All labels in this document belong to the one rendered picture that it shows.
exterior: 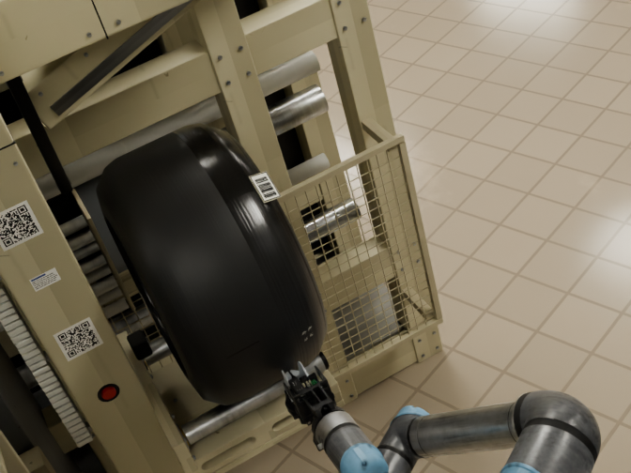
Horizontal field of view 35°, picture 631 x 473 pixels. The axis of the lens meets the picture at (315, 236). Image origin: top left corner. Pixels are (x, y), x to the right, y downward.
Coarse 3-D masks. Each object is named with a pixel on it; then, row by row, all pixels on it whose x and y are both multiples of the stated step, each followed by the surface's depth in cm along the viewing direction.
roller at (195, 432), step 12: (324, 360) 212; (312, 372) 212; (276, 384) 210; (252, 396) 209; (264, 396) 209; (276, 396) 211; (216, 408) 208; (228, 408) 208; (240, 408) 208; (252, 408) 209; (192, 420) 207; (204, 420) 207; (216, 420) 207; (228, 420) 208; (192, 432) 206; (204, 432) 206
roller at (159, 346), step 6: (156, 342) 228; (162, 342) 228; (156, 348) 227; (162, 348) 227; (168, 348) 228; (156, 354) 227; (162, 354) 228; (168, 354) 229; (150, 360) 227; (156, 360) 228
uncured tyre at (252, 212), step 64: (192, 128) 196; (128, 192) 183; (192, 192) 181; (256, 192) 182; (128, 256) 219; (192, 256) 177; (256, 256) 179; (192, 320) 178; (256, 320) 182; (320, 320) 192; (192, 384) 197; (256, 384) 193
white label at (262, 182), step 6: (258, 174) 184; (264, 174) 185; (252, 180) 183; (258, 180) 183; (264, 180) 184; (270, 180) 184; (258, 186) 183; (264, 186) 183; (270, 186) 184; (258, 192) 182; (264, 192) 183; (270, 192) 183; (276, 192) 184; (264, 198) 182; (270, 198) 182; (276, 198) 183
